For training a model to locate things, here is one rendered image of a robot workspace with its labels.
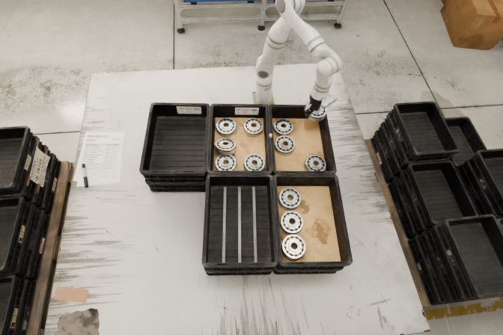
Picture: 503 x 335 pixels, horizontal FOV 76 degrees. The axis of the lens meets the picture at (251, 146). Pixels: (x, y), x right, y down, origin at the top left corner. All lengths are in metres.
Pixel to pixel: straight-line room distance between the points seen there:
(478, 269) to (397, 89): 1.78
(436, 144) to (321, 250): 1.27
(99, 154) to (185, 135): 0.49
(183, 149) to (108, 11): 2.53
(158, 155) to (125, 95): 0.58
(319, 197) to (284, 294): 0.46
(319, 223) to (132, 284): 0.87
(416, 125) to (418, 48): 1.55
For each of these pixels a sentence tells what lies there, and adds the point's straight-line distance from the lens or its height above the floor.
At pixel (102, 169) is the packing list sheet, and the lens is 1.84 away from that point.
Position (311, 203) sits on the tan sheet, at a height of 0.83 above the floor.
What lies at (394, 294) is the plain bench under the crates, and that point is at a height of 0.70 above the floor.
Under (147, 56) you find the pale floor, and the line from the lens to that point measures 3.32.
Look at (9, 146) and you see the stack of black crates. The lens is 2.43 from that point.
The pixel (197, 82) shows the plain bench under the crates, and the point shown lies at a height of 0.70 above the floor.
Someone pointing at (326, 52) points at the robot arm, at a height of 1.35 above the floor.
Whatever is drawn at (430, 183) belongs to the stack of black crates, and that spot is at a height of 0.38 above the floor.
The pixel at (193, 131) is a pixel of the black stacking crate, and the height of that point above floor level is 0.83.
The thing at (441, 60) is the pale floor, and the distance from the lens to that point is 3.90.
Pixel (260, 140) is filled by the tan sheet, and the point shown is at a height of 0.83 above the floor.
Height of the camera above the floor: 2.24
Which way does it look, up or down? 59 degrees down
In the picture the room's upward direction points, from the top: 6 degrees clockwise
